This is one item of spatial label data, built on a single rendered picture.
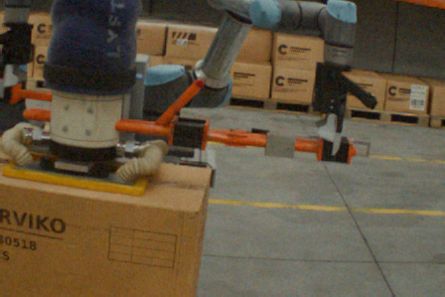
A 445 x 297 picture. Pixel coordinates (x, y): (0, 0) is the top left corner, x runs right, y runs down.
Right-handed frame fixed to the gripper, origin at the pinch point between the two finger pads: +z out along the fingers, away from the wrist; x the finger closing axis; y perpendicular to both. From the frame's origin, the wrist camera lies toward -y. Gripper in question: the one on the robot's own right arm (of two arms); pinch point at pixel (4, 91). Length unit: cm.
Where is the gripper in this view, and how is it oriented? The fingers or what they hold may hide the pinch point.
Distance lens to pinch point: 230.0
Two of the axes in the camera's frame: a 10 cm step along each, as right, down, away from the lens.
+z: -0.8, 9.8, 1.9
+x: 1.1, -1.8, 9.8
